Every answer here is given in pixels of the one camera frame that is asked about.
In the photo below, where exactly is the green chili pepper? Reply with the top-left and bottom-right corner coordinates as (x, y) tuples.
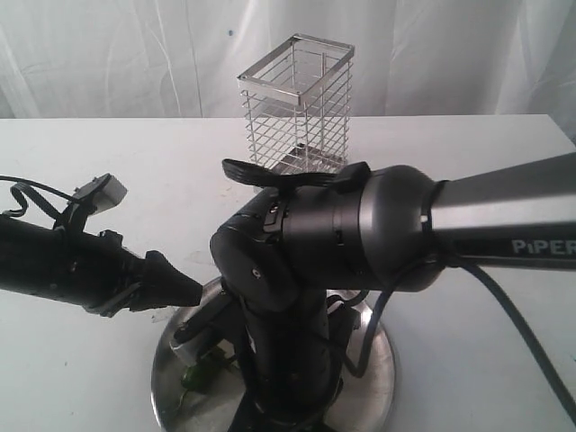
(179, 347), (237, 404)

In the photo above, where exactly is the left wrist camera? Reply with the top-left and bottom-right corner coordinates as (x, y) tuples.
(73, 174), (128, 215)

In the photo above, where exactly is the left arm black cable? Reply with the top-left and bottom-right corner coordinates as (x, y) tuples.
(0, 175), (91, 230)

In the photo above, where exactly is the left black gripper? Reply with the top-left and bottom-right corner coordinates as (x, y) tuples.
(67, 229), (202, 318)

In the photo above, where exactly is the round steel plate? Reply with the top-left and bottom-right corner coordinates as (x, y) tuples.
(151, 279), (396, 431)

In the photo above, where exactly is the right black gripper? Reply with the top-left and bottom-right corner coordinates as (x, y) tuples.
(229, 292), (351, 431)

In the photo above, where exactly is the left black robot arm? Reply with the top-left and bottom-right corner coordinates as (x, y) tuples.
(1, 216), (203, 318)

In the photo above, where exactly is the white backdrop curtain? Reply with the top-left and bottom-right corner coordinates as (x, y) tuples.
(1, 1), (575, 137)

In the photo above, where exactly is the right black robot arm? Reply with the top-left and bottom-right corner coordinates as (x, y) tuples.
(210, 154), (575, 431)

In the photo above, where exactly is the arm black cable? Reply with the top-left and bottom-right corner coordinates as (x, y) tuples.
(221, 157), (576, 432)
(0, 175), (91, 230)

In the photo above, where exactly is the wire mesh utensil holder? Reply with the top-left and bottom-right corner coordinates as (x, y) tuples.
(238, 33), (355, 174)

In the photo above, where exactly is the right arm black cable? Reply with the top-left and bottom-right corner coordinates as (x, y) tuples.
(221, 157), (576, 432)

